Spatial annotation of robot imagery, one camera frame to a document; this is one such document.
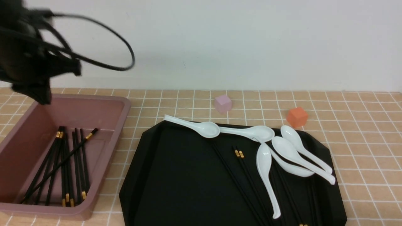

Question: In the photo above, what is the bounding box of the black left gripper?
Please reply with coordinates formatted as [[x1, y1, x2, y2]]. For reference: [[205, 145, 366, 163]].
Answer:
[[0, 0, 81, 105]]

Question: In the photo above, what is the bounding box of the black chopstick gold tip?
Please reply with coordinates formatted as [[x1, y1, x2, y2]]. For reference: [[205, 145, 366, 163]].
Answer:
[[235, 146, 287, 226], [20, 128, 99, 204], [232, 146, 272, 226], [34, 126, 65, 205]]

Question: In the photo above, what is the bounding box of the black chopstick in bin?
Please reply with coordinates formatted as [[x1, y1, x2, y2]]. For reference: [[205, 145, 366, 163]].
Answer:
[[45, 138, 62, 206], [74, 149, 86, 203], [65, 132, 75, 207], [81, 144, 90, 194], [23, 156, 46, 204], [60, 130, 69, 207]]

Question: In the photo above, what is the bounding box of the pink plastic bin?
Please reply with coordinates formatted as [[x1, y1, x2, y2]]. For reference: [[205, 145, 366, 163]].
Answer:
[[0, 94, 131, 220]]

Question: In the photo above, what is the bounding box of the black plastic tray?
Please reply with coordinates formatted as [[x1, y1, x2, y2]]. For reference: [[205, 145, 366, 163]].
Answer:
[[119, 121, 347, 226]]

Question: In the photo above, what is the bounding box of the white spoon far left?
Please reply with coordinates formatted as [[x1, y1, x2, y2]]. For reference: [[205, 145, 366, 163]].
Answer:
[[163, 115, 220, 138]]

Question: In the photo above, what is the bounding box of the pink cube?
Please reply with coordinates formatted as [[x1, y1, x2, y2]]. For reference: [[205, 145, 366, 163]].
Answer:
[[214, 95, 232, 114]]

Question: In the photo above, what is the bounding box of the white spoon top middle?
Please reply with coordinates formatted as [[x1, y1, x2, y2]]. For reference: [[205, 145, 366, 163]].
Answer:
[[219, 126, 275, 143]]

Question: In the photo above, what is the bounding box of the white spoon long vertical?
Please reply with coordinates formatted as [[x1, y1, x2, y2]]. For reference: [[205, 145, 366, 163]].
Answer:
[[256, 142, 281, 219]]

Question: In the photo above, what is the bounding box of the white spoon right inner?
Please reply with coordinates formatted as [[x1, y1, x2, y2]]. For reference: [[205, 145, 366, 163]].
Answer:
[[272, 136, 336, 185]]

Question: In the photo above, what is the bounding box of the white spoon rightmost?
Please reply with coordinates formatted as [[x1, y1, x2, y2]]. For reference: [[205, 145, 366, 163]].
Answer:
[[280, 125, 333, 174]]

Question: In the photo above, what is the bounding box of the orange cube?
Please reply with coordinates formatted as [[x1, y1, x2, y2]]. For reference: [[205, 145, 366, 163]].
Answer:
[[286, 107, 309, 128]]

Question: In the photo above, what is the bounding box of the white spoon under middle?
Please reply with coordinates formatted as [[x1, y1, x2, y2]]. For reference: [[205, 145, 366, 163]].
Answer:
[[252, 137, 314, 177]]

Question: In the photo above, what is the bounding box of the black chopstick gold band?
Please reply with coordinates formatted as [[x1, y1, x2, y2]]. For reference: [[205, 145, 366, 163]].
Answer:
[[275, 169, 304, 226]]

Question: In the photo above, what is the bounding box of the black cable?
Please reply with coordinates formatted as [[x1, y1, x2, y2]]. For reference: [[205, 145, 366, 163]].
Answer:
[[47, 12, 135, 71]]

